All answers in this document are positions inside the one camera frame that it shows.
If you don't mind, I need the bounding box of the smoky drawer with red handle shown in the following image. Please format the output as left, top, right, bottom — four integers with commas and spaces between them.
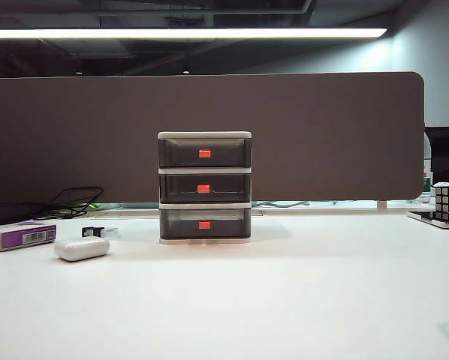
160, 208, 252, 240
158, 137, 252, 168
159, 174, 252, 204

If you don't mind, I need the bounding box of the white plastic drawer cabinet frame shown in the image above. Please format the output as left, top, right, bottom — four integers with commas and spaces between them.
157, 130, 253, 245

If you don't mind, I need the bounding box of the white earphone case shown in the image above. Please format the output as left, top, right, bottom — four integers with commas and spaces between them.
53, 237, 110, 262

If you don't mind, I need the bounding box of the brown desk partition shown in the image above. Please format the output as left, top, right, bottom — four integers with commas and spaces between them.
0, 71, 425, 206

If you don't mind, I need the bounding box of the small black and clear clip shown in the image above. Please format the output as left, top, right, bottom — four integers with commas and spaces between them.
81, 226, 119, 239

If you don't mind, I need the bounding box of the long ceiling light strip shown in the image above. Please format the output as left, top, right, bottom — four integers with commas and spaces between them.
0, 28, 389, 40

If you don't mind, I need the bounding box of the white flat tray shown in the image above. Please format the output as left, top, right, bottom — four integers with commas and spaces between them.
407, 210, 449, 229

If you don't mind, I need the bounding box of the black monitor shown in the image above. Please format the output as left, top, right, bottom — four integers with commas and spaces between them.
423, 126, 449, 185

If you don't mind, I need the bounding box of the purple and white box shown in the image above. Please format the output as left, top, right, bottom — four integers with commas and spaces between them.
0, 220, 58, 252

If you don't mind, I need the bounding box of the black desk cable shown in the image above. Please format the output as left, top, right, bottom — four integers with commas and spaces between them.
32, 187, 104, 221

